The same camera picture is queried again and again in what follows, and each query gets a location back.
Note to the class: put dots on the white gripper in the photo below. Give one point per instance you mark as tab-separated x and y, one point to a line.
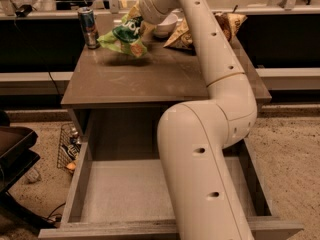
146	10

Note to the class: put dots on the green rice chip bag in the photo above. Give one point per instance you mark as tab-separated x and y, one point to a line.
125	38

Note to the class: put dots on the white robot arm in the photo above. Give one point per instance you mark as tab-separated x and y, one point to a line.
192	135

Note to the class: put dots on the brown chip bag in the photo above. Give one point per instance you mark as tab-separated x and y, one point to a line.
181	38

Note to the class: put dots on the red bull can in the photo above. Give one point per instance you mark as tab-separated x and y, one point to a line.
88	26

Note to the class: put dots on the white bowl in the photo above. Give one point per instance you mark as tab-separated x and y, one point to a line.
164	29

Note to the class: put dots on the grey cabinet with open drawer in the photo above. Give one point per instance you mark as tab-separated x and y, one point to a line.
119	190

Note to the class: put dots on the black device on ledge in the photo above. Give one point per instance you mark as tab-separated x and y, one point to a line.
23	10

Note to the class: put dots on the black chair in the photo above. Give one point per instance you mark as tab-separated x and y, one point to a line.
16	158

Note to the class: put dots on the wire basket with items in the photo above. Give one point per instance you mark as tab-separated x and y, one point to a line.
69	148

